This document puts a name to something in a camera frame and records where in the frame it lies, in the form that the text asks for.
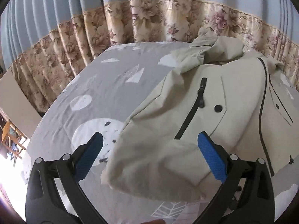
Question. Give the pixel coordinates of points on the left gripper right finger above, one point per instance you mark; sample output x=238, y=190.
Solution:
x=246, y=192

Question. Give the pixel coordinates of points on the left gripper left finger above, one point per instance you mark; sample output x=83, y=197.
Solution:
x=43, y=203

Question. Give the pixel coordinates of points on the beige hooded jacket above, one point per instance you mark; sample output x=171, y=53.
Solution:
x=233, y=96

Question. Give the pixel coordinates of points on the wooden chair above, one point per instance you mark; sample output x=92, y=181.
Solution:
x=11, y=139

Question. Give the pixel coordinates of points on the grey animal print bedsheet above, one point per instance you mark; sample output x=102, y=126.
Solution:
x=100, y=99

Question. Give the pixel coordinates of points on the blue floral curtain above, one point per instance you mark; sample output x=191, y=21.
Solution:
x=47, y=43

